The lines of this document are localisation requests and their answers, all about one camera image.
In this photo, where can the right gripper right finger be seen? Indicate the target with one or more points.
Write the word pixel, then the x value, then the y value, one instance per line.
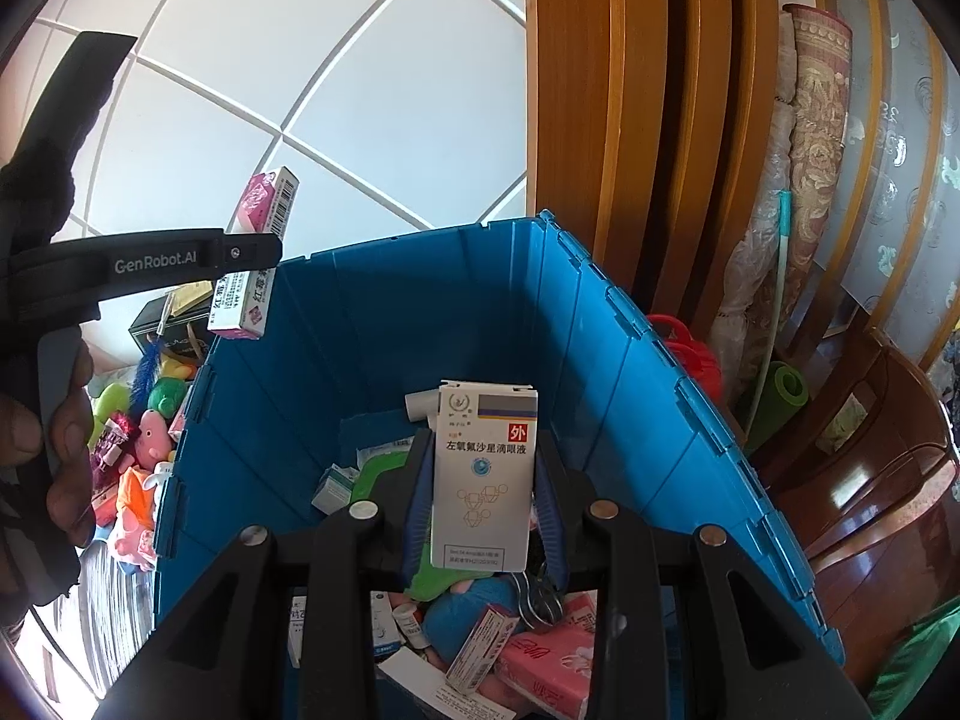
pixel 687 625

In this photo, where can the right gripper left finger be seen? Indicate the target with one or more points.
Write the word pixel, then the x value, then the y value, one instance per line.
pixel 281 626

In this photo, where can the white eye drop box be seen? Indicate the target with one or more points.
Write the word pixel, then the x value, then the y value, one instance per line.
pixel 483 473

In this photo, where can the orange dress pig plush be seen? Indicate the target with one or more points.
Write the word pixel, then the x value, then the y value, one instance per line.
pixel 131 537

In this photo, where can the black gift box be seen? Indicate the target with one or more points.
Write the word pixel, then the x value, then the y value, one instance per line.
pixel 178 319

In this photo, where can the blue feather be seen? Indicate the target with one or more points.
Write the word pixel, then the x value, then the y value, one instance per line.
pixel 145 378

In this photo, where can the light green plush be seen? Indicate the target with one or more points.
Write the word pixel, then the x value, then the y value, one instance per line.
pixel 115 398

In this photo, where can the red dress pig plush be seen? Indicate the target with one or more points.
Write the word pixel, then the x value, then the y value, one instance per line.
pixel 153 444

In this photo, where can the wooden chair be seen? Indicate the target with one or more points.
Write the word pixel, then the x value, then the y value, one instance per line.
pixel 864 475

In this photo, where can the blue plastic storage bin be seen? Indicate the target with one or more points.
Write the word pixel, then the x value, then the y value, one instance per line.
pixel 353 331

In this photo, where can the rolled patterned carpet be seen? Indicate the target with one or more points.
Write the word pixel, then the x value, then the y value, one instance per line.
pixel 768 267

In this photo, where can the wooden door frame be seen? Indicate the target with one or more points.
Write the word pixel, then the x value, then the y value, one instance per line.
pixel 647 126

